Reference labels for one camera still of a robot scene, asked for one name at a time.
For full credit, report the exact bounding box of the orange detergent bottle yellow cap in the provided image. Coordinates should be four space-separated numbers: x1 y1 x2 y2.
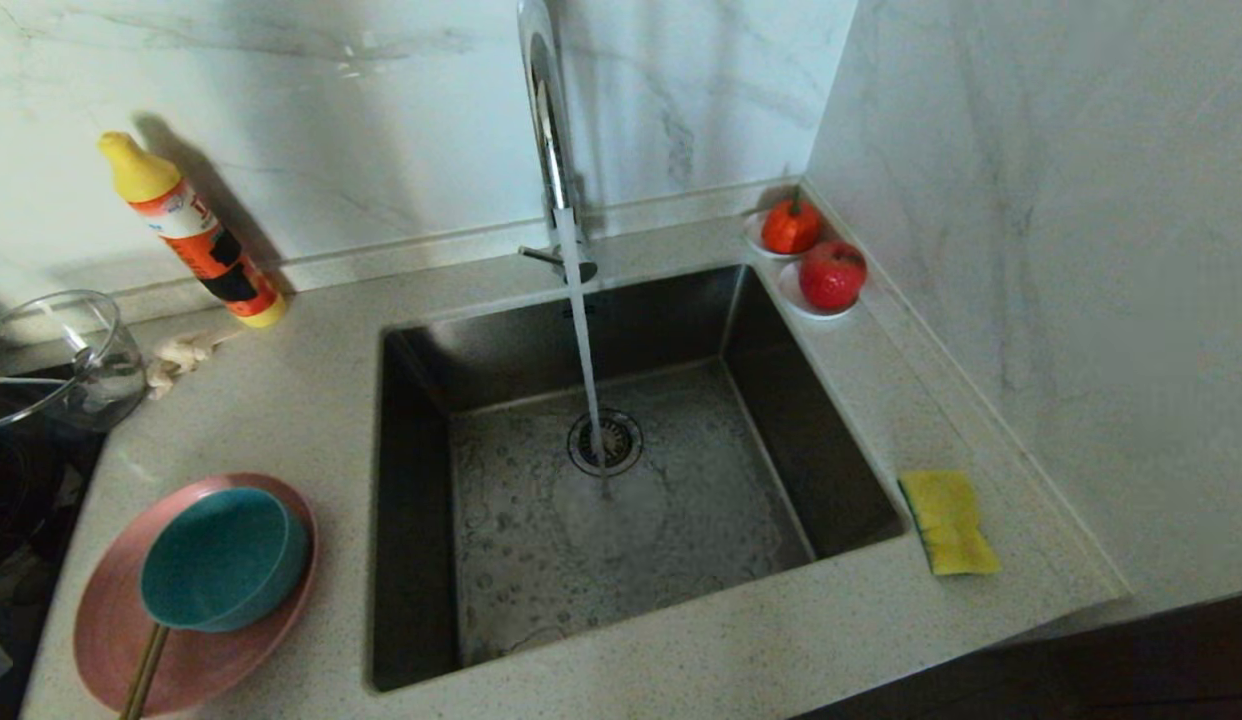
99 132 288 329

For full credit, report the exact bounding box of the gold slim utensil handle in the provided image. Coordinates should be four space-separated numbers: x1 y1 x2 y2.
119 622 171 720

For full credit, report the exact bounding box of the stainless steel sink basin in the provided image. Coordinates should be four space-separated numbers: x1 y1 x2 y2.
366 262 907 693

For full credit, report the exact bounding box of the yellow and green sponge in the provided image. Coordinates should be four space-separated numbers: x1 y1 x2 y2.
898 468 1003 577

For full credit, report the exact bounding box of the running tap water stream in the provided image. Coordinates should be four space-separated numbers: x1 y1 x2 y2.
556 205 614 501

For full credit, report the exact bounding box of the round metal drain strainer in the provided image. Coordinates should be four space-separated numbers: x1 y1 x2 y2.
566 408 644 478

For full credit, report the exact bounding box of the small white dish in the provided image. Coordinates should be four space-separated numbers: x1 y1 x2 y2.
744 205 827 261
778 258 862 321

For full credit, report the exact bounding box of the red tomato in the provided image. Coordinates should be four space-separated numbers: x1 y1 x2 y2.
761 190 824 254

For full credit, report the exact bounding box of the red apple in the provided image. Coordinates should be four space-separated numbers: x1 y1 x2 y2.
801 238 870 311

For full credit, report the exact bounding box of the chrome kitchen faucet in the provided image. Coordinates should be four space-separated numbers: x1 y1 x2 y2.
514 0 597 286

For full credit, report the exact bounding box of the crumpled beige tissue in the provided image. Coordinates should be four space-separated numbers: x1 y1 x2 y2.
146 330 232 401

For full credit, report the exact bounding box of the teal bowl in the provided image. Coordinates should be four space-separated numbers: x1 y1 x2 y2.
139 487 311 633

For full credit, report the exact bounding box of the pink round plate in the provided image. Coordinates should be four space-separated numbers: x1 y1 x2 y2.
73 473 320 716

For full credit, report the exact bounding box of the clear glass bowl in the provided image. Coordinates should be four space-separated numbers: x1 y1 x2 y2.
0 290 148 431

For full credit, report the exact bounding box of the black cooktop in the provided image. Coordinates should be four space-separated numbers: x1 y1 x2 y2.
0 430 107 720

